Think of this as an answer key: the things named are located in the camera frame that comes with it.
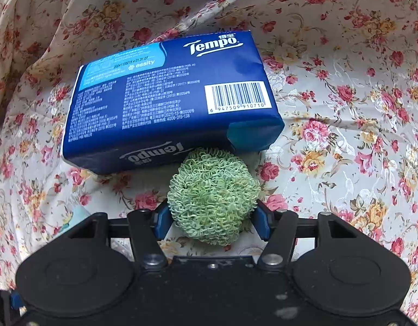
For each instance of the blue tissue packet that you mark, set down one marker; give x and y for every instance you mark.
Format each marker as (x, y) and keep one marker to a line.
(161, 108)

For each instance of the light blue pouch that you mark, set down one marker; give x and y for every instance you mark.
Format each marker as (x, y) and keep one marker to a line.
(81, 214)

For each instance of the green knitted scrubber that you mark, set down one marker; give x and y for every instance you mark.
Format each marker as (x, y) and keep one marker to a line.
(212, 197)

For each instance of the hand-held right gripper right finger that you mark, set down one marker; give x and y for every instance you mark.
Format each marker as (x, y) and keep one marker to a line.
(263, 222)

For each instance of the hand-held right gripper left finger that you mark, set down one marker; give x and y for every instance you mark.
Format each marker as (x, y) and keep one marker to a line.
(161, 220)

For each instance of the floral cloth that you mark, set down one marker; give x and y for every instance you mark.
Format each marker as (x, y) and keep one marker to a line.
(331, 74)

